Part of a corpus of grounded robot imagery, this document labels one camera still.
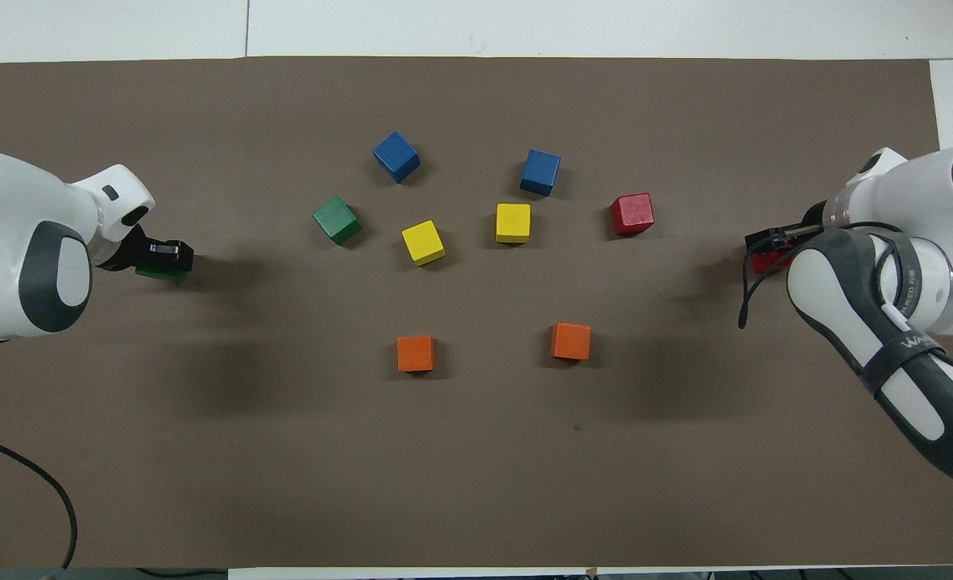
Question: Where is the brown paper table mat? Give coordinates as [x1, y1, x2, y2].
[0, 56, 953, 569]

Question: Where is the blue wooden cube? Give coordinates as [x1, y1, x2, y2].
[520, 149, 561, 197]
[373, 131, 421, 184]

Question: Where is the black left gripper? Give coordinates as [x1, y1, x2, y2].
[104, 228, 196, 271]

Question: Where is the yellow wooden cube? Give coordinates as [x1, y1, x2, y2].
[495, 203, 532, 245]
[401, 220, 446, 267]

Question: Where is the orange wooden cube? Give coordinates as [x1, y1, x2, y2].
[396, 335, 436, 374]
[549, 322, 592, 362]

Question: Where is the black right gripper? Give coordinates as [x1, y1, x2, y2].
[746, 201, 832, 254]

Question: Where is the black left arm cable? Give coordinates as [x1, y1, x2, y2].
[0, 429, 79, 570]

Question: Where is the red wooden cube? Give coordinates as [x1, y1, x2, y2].
[611, 193, 655, 238]
[749, 248, 796, 276]

